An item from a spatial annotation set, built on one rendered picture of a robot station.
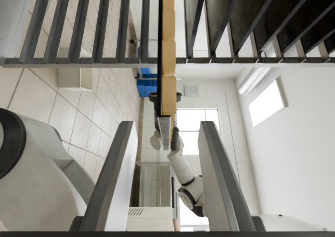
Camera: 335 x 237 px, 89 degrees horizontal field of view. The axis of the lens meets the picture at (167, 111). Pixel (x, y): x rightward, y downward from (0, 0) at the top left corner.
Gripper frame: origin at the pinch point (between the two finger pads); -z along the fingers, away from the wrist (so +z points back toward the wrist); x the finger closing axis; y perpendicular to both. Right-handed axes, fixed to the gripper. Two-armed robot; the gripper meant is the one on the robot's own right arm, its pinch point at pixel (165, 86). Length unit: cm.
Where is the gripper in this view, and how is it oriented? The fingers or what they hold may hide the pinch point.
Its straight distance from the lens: 64.2
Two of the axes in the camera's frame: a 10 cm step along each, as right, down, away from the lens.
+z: -0.1, 8.9, 4.6
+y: 0.0, 4.6, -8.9
